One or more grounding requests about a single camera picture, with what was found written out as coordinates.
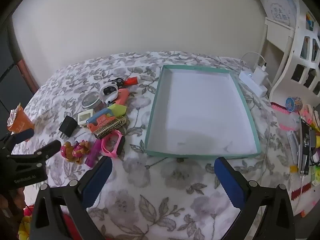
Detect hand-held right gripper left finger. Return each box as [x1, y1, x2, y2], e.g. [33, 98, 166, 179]
[29, 156, 113, 240]

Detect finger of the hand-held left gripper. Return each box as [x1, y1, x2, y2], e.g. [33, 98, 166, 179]
[0, 129, 35, 153]
[9, 140, 62, 167]

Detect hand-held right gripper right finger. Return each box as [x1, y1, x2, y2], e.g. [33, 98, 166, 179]
[214, 157, 297, 240]

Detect pink brown toy figure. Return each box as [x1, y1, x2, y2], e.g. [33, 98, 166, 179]
[59, 141, 90, 165]

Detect purple plastic case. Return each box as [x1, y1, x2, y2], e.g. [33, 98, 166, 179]
[85, 139, 103, 168]

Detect black charger plug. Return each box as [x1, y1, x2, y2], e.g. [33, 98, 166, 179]
[59, 115, 78, 138]

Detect pink smartwatch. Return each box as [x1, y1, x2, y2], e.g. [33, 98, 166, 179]
[101, 131, 125, 158]

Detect white square frame piece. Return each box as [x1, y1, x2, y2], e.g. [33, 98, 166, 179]
[77, 110, 95, 127]

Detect gold black patterned box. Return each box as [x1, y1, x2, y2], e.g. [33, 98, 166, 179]
[94, 116, 127, 140]

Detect blue yellow utility knife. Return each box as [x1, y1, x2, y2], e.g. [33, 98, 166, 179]
[86, 104, 127, 130]

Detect teal-rimmed white tray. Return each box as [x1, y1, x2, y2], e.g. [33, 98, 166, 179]
[145, 64, 262, 160]

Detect red white tube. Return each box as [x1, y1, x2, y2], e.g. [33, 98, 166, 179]
[124, 76, 140, 86]

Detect orange snack cup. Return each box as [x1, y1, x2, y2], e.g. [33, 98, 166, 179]
[6, 103, 35, 133]

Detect red floral cloth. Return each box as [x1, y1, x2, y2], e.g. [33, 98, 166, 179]
[17, 204, 73, 240]

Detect grey floral blanket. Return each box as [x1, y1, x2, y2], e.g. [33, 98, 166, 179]
[11, 51, 304, 240]

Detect red zigzag building blocks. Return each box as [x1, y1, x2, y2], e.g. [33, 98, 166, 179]
[291, 180, 313, 200]

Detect grey phone holder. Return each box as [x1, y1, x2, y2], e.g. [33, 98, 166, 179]
[286, 131, 300, 160]

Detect black smartphone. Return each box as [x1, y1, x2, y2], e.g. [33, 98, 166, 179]
[299, 119, 313, 175]

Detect pink white building block plate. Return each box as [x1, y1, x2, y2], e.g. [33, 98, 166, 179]
[271, 102, 300, 130]

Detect salmon utility knife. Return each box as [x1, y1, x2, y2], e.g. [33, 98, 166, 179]
[114, 88, 132, 105]

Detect yellow purple toy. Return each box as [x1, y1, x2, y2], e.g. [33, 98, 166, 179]
[312, 130, 320, 153]

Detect colourful sticker roll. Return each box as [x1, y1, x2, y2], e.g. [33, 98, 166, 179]
[285, 96, 303, 112]

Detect white power strip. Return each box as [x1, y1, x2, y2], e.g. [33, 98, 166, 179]
[239, 70, 267, 97]

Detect white charger adapter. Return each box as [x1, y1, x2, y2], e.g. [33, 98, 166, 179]
[254, 64, 268, 84]

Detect white lattice shelf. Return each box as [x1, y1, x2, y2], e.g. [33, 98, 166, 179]
[269, 0, 320, 105]

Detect white charging cable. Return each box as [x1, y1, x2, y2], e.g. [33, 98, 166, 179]
[241, 52, 267, 68]

